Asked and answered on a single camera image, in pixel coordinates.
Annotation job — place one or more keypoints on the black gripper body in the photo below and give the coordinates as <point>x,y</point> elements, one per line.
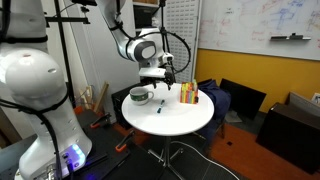
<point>160,80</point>

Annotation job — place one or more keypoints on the green marker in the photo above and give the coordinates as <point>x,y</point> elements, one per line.
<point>160,106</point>

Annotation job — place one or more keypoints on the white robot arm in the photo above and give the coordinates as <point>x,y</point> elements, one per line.
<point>33,83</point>

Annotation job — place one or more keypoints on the white and green mug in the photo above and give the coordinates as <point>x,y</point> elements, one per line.
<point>140,96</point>

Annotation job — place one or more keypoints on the whiteboard marker tray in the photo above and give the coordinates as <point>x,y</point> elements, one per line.
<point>283,38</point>

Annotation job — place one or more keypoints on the colourful striped block box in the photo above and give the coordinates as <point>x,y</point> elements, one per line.
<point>188,95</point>

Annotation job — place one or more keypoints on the black floor box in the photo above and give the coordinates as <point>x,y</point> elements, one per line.
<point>120,106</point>

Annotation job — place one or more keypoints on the dark blue cloth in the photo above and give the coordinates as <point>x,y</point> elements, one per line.
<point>216,100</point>

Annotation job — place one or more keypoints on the white shelf unit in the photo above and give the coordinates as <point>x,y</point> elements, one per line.
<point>143,30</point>

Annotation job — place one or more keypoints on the wooden plank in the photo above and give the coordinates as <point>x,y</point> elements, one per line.
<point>101,98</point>

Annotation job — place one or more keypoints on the white perforated panel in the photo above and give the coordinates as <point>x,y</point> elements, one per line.
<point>185,20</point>

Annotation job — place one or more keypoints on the black storage box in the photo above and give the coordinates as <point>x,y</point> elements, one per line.
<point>145,16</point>

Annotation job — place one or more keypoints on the black leaning panel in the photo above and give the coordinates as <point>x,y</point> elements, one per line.
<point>243,96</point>

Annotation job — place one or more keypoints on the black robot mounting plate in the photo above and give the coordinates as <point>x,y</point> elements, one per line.
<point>100,146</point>

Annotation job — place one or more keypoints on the large whiteboard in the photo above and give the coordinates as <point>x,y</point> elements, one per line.
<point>253,20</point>

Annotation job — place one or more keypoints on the black cabinet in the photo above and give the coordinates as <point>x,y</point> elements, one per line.
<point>290,140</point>

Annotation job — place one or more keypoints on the grey monitor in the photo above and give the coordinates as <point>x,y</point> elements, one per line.
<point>303,105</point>

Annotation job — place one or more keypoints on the black camera tripod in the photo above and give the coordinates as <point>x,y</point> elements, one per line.
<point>163,16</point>

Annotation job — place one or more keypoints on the metal table pedestal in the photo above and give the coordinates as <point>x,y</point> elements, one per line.
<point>166,150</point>

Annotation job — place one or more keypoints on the black camera stand pole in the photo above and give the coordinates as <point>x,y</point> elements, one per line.
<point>61,50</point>

